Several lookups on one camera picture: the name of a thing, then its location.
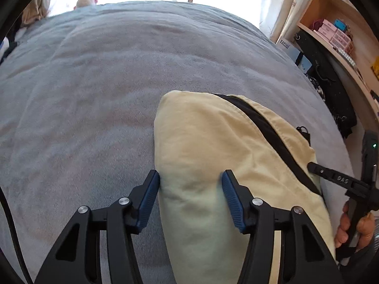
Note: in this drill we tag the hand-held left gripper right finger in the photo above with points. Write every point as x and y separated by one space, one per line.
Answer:
232 204

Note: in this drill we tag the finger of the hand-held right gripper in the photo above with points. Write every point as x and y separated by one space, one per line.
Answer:
337 179

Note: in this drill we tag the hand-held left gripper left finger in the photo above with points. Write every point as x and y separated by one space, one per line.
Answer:
146 202

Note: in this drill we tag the pale yellow and black jacket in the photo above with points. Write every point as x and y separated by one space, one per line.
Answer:
213 142

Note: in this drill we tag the black clothes pile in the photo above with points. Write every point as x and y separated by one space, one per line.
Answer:
10 46

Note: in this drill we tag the person's right hand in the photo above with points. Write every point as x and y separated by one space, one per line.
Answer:
343 227

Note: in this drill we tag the black and white patterned cloth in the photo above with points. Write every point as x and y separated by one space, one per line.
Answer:
318 88

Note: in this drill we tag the long black case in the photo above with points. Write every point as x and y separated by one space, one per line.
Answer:
322 68

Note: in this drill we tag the grey-blue bed blanket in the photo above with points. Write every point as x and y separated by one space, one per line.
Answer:
88 94

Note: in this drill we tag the pink mini drawer boxes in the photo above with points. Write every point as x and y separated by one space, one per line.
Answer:
328 29

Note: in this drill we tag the small blue box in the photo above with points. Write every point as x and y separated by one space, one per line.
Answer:
340 25

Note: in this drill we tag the white printed box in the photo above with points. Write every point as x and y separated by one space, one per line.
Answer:
284 43

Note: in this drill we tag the light wooden bookshelf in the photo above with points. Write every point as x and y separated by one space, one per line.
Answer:
325 3

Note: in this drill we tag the white leaf-print sheer curtain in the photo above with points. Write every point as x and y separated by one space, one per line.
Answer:
275 3

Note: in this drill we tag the pink plush toy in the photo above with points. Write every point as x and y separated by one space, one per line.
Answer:
84 1

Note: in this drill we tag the beige curtain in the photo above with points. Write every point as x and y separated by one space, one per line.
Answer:
34 10

